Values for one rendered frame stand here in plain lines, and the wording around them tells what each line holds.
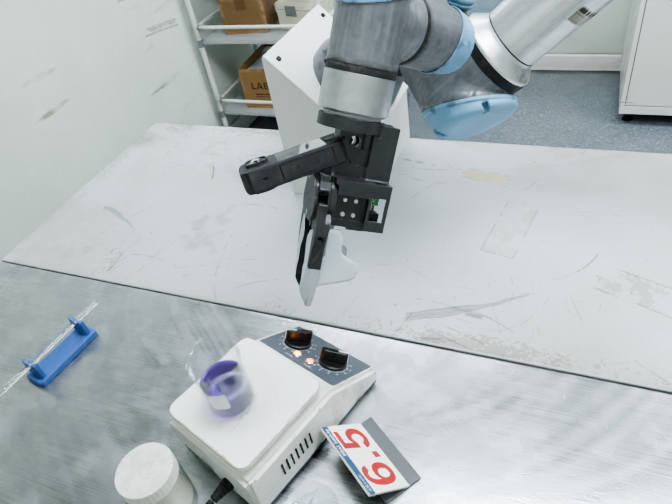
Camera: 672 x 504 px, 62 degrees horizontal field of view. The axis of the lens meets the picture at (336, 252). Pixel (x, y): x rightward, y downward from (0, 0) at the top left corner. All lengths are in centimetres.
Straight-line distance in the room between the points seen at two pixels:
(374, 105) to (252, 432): 34
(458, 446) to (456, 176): 50
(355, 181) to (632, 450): 39
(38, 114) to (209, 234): 134
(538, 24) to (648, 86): 216
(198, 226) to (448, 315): 47
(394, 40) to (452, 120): 21
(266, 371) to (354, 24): 36
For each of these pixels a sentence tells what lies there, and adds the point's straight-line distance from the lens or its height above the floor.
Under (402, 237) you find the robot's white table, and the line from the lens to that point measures 87.
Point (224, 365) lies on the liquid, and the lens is 59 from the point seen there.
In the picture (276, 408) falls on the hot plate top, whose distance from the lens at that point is 59.
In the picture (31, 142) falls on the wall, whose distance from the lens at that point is 221.
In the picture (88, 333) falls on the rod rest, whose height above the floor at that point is 91.
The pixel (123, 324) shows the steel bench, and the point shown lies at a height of 90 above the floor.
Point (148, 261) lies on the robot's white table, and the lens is 97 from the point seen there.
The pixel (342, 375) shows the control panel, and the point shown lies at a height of 95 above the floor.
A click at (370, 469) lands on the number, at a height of 93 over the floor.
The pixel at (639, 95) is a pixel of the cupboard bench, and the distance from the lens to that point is 291.
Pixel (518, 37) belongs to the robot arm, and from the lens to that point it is 75.
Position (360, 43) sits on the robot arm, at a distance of 57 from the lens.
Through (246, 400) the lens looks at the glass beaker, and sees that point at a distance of 58.
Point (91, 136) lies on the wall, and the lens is 238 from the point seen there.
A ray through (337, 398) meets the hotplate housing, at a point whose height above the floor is 95.
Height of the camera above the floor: 147
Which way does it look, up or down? 41 degrees down
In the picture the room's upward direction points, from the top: 11 degrees counter-clockwise
